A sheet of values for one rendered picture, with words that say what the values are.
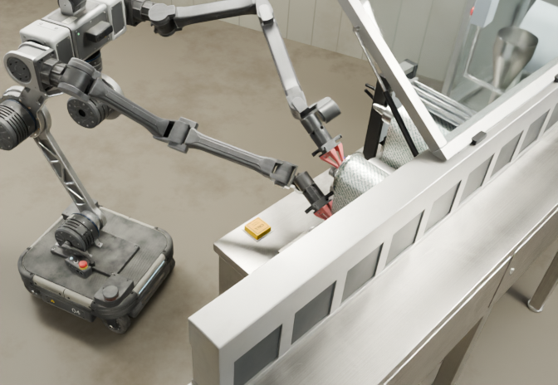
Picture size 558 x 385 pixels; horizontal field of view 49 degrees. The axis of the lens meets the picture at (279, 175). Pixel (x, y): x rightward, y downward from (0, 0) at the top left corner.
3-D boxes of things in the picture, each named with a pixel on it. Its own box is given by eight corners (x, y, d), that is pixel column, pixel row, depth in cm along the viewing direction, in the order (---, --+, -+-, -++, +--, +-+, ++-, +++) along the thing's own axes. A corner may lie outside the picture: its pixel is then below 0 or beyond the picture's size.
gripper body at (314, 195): (306, 216, 203) (293, 197, 204) (327, 201, 209) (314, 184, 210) (315, 209, 198) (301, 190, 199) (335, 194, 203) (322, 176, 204)
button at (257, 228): (257, 220, 226) (258, 216, 224) (271, 231, 222) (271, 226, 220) (243, 229, 222) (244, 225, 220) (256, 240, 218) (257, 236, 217)
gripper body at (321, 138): (313, 158, 199) (301, 139, 199) (333, 144, 205) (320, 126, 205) (324, 151, 194) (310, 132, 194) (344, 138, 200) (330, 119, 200)
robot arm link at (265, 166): (165, 143, 205) (178, 114, 207) (168, 148, 211) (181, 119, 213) (285, 189, 201) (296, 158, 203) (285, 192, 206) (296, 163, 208)
